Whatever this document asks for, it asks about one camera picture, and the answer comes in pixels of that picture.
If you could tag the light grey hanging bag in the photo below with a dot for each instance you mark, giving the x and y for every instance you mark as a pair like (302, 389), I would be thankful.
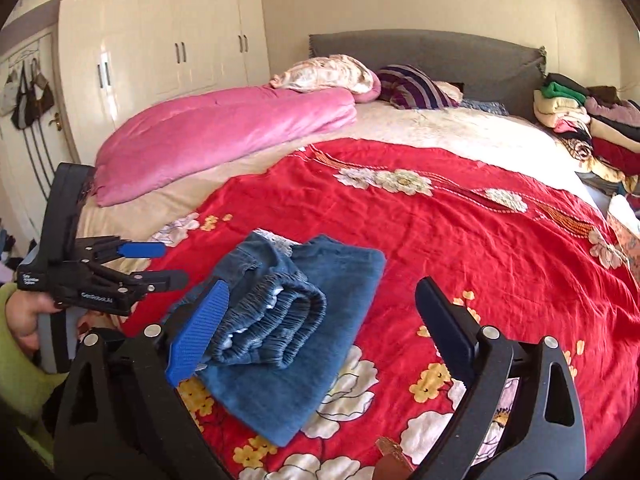
(6, 94)

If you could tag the white door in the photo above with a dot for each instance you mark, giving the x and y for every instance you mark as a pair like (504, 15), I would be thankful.
(30, 175)

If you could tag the blue denim pants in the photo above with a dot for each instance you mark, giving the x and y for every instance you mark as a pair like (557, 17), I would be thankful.
(340, 285)

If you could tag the brown hanging bag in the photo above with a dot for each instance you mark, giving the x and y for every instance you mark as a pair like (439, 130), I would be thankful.
(44, 95)

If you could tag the red floral bedspread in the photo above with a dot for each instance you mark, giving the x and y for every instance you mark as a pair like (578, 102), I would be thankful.
(450, 240)

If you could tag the purple striped pillow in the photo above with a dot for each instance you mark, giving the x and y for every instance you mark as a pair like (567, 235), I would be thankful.
(415, 87)

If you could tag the pile of folded clothes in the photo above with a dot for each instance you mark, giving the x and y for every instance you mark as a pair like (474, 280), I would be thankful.
(615, 145)

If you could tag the white cloth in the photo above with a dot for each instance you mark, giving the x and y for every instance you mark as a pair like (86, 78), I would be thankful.
(622, 207)

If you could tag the person's left hand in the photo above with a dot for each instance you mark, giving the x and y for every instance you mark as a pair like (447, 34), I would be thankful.
(22, 317)

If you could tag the pink quilt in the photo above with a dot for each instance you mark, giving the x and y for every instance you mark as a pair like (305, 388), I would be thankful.
(225, 135)

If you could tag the black hanging bag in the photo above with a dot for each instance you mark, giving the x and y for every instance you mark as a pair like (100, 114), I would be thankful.
(22, 102)

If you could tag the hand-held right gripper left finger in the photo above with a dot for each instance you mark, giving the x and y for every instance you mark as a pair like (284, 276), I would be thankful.
(197, 335)

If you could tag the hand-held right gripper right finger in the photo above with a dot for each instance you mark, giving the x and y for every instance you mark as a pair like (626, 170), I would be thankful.
(440, 320)

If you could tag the floral beige pillow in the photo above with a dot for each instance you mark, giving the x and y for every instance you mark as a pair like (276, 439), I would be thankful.
(325, 72)

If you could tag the blue patterned cloth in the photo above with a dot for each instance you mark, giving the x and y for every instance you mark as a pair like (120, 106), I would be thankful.
(482, 106)

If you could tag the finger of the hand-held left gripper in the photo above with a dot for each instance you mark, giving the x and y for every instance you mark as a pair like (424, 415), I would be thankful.
(142, 250)
(160, 279)

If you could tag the grey headboard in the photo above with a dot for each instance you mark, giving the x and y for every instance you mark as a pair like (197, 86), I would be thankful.
(450, 55)

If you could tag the dark crumpled clothes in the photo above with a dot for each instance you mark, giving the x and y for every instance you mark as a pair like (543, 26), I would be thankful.
(10, 255)

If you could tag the beige bed sheet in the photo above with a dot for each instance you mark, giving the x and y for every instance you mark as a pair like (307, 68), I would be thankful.
(450, 127)

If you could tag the cream wardrobe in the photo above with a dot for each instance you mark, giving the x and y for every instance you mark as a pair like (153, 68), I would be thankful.
(150, 35)

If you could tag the person's left forearm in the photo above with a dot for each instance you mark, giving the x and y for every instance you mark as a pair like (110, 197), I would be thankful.
(20, 390)

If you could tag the peach patterned cloth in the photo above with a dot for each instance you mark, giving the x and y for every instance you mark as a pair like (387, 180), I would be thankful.
(630, 247)

